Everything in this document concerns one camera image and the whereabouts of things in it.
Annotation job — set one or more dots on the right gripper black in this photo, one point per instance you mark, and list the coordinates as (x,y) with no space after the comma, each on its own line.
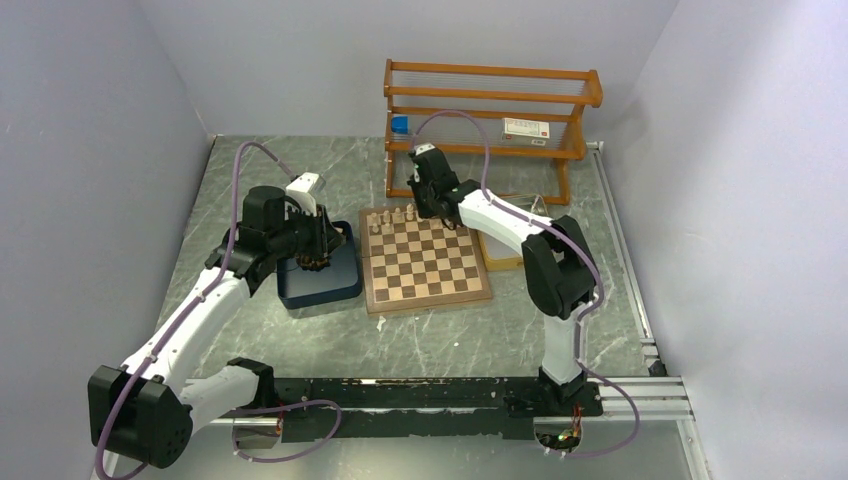
(422,211)

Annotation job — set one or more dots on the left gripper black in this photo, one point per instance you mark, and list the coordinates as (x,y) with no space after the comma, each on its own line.
(324,237)

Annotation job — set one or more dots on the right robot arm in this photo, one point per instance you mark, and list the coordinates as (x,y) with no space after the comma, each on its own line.
(561,277)

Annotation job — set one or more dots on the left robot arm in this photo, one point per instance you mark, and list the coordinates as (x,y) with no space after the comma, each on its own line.
(146,409)

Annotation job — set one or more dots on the pile of brown chess pieces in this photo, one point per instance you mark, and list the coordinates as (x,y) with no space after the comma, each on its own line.
(312,264)

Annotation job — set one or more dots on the dark blue tray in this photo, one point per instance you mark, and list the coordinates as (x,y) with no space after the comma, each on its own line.
(342,279)

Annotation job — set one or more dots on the wooden chessboard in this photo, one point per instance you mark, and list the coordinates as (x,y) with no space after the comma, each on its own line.
(420,265)

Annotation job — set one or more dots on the blue box on shelf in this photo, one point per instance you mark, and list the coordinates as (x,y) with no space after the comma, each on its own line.
(400,125)

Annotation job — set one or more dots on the white red box on shelf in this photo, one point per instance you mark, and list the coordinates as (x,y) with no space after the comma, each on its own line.
(515,129)

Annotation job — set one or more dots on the orange wooden shelf rack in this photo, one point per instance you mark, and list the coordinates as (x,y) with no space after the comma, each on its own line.
(461,107)

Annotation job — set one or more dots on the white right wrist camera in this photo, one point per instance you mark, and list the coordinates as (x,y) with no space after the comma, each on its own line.
(422,148)

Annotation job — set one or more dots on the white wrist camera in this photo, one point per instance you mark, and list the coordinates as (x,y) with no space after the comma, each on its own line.
(422,148)
(302,191)

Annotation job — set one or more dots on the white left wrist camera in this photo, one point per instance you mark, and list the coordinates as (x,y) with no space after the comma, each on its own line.
(302,191)

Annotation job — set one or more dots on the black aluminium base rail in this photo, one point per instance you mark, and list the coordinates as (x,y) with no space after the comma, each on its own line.
(509,407)

